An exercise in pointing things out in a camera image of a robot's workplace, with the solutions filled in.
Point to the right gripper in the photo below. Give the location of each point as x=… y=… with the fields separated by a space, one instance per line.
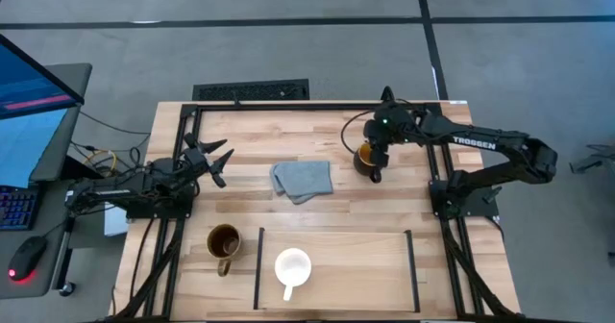
x=389 y=126

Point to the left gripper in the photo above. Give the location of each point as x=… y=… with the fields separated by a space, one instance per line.
x=194 y=159

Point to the black mug orange inside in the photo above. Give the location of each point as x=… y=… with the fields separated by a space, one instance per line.
x=362 y=166

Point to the grey cloth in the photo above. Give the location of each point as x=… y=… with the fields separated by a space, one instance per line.
x=302 y=181

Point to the large olive glazed mug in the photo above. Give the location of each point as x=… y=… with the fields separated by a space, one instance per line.
x=223 y=241

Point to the white mug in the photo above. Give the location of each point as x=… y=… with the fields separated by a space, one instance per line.
x=293 y=265

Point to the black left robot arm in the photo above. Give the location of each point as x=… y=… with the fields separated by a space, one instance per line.
x=125 y=188

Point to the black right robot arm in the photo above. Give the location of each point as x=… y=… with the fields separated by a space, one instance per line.
x=480 y=142

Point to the wooden shelf black legs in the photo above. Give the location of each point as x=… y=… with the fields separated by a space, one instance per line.
x=360 y=275

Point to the white box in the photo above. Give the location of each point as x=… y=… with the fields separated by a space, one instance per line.
x=114 y=222

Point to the grey desk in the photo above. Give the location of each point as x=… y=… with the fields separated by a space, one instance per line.
x=55 y=246

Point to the monitor light blue screen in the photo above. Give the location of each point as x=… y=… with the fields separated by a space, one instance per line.
x=24 y=145

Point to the black caster wheel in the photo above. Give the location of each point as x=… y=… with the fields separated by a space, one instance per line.
x=67 y=289

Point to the monitor dark blue screen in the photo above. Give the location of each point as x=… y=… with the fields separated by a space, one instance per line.
x=29 y=82

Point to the backlit black keyboard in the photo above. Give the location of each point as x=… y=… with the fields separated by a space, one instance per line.
x=17 y=207

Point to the black computer mouse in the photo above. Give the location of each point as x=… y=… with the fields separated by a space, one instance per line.
x=26 y=258

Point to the black floor stand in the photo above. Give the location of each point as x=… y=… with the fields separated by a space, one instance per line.
x=596 y=157

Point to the black aluminium table frame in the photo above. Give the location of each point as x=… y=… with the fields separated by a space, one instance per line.
x=312 y=106

